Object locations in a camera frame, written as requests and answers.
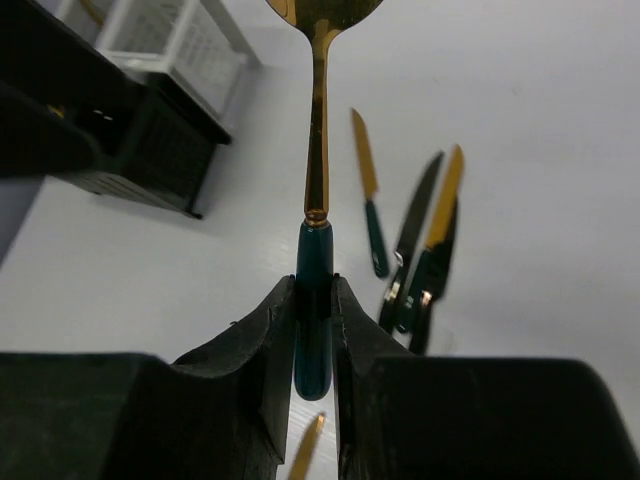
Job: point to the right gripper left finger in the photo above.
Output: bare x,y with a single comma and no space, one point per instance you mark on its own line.
220,411

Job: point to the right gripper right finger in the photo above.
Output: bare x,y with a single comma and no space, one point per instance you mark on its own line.
403,416

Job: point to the finger of the left gripper a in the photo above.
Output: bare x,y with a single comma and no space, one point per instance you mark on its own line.
47,71

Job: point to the gold spoon green handle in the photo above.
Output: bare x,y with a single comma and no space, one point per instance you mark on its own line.
320,22

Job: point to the black utensil caddy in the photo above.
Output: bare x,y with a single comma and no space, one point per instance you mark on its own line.
157,153

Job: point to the white utensil caddy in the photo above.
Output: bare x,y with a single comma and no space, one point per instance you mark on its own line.
196,43

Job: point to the black knife lower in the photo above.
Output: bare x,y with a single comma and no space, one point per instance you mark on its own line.
429,285

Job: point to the black serrated knife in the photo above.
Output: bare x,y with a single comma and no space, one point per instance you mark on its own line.
407,241

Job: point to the gold knife green handle far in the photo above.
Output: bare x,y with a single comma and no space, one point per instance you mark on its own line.
369,184

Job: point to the gold knife black handle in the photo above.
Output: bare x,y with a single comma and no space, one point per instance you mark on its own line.
437,224

